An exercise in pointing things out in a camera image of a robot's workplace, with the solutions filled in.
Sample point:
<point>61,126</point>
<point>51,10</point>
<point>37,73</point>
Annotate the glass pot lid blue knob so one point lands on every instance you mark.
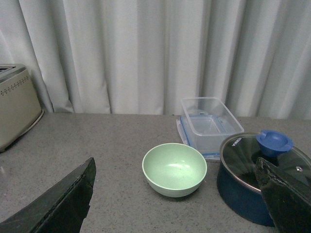
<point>240,152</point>

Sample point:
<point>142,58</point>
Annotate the green bowl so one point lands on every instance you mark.
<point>174,170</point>

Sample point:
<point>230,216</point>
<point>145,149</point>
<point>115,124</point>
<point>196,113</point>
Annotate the dark blue pot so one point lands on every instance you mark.
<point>242,200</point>

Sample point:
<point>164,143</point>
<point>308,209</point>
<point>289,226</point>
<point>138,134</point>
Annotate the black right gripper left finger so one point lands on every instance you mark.
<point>61,209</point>

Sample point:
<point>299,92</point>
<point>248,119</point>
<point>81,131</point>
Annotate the clear plastic container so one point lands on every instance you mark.
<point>210,106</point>

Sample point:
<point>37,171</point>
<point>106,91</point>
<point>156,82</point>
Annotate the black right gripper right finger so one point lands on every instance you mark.
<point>288,200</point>

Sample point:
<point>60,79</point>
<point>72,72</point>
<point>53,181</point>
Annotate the white curtain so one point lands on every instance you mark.
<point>144,56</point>

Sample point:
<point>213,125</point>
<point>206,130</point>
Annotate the cream toaster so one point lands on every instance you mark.
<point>20,108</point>

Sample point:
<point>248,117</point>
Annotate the blue-rimmed container lid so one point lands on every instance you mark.
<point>206,143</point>

